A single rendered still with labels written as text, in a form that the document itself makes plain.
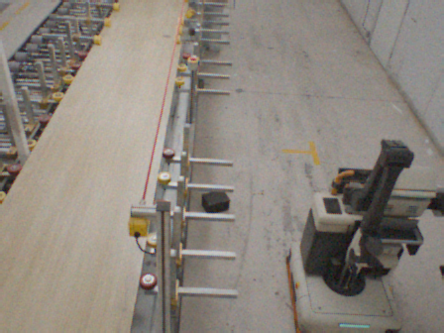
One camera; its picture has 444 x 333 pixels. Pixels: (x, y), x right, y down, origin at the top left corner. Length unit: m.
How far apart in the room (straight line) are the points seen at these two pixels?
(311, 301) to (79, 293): 1.45
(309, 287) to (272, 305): 0.35
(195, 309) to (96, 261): 1.09
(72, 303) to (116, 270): 0.24
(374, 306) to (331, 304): 0.27
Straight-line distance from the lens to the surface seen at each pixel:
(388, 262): 2.54
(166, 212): 1.23
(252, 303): 3.14
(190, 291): 2.12
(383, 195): 1.90
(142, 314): 2.31
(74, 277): 2.14
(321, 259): 2.88
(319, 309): 2.86
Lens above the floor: 2.54
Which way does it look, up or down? 38 degrees down
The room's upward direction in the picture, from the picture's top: 5 degrees clockwise
